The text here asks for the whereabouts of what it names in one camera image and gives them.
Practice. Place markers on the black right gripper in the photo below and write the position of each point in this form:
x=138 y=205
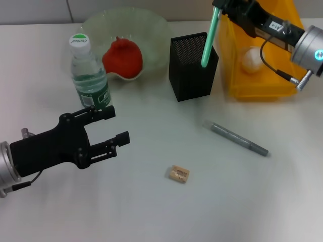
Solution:
x=262 y=22

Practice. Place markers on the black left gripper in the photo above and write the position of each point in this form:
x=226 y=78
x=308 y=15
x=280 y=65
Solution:
x=50 y=148

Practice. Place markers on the green utility knife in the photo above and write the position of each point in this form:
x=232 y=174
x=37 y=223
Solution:
x=209 y=40

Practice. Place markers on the clear green-label water bottle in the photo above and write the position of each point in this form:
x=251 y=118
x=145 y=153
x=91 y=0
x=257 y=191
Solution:
x=88 y=83

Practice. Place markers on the white paper ball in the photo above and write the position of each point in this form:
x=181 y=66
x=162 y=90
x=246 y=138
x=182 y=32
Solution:
x=252 y=61

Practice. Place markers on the red-orange fruit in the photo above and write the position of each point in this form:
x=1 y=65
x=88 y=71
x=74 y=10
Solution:
x=123 y=59

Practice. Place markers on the grey pen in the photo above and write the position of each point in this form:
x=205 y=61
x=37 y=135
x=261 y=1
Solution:
x=234 y=137

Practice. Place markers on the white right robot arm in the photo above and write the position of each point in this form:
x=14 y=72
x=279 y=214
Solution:
x=310 y=50

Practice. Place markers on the translucent green fruit plate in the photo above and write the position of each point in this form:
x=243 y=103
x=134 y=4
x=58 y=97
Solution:
x=154 y=37

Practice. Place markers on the black mesh pen holder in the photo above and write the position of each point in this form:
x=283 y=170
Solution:
x=191 y=83

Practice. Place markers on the yellow plastic bin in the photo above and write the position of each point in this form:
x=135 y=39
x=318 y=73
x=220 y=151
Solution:
x=252 y=83

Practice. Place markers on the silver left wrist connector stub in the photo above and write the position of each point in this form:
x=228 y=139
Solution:
x=25 y=132

